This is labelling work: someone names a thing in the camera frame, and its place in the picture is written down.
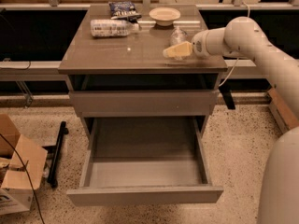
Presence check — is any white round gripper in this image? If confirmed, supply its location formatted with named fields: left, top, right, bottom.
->
left=163, top=30, right=212, bottom=58

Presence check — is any clear plastic water bottle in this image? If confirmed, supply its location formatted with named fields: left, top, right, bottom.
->
left=170, top=27, right=187, bottom=47

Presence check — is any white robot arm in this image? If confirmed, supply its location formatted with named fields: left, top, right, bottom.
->
left=163, top=17, right=299, bottom=224

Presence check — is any grey drawer cabinet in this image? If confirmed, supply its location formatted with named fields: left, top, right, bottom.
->
left=59, top=6, right=227, bottom=134

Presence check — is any white labelled plastic bottle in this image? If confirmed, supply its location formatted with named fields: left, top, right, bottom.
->
left=90, top=20, right=139, bottom=37

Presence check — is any closed middle drawer front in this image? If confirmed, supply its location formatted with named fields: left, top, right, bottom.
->
left=69, top=91, right=218, bottom=117

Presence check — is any open bottom drawer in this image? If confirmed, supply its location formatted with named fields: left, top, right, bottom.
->
left=67, top=117, right=223, bottom=206

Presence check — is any cream ceramic bowl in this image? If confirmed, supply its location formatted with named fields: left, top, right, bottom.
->
left=149, top=7, right=180, bottom=26

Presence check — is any black table leg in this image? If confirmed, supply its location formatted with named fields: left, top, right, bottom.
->
left=219, top=84, right=235, bottom=110

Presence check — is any blue chip bag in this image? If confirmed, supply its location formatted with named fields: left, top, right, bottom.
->
left=108, top=1, right=142, bottom=22

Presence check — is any cardboard box right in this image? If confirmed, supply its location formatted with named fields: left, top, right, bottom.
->
left=267, top=88, right=299, bottom=133

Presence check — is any black metal stand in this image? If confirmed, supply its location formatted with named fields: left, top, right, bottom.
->
left=44, top=121, right=69, bottom=189

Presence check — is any open cardboard box left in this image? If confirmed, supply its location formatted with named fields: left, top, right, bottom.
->
left=0, top=114, right=48, bottom=215

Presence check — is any white cable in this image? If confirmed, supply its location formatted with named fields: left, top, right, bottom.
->
left=218, top=3, right=251, bottom=89

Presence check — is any black cable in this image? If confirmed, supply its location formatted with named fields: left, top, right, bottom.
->
left=0, top=133, right=47, bottom=224

